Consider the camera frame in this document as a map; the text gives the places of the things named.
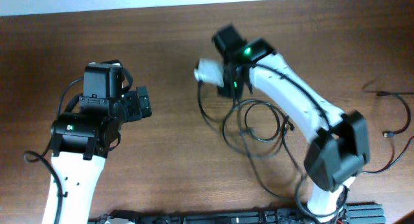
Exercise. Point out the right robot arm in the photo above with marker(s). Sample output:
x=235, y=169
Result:
x=338, y=142

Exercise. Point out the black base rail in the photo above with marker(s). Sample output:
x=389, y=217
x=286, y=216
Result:
x=372, y=213

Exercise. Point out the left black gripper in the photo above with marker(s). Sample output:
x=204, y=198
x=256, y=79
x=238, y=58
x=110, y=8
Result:
x=136, y=112

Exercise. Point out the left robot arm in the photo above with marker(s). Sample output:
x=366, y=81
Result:
x=84, y=134

